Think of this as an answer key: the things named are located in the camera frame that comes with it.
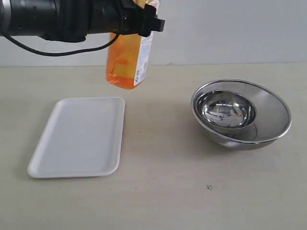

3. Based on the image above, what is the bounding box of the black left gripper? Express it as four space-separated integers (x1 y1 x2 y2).
43 0 165 43

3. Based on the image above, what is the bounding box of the orange pump soap bottle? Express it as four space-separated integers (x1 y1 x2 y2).
105 0 160 90

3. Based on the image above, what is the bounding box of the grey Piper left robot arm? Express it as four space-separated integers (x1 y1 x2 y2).
0 0 165 43

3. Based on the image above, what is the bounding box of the small shiny steel bowl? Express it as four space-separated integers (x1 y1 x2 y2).
193 90 257 134

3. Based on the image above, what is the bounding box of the steel mesh colander bowl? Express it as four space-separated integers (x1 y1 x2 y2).
191 79 292 150

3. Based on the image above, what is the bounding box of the white rectangular foam tray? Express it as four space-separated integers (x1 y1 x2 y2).
27 97 125 179

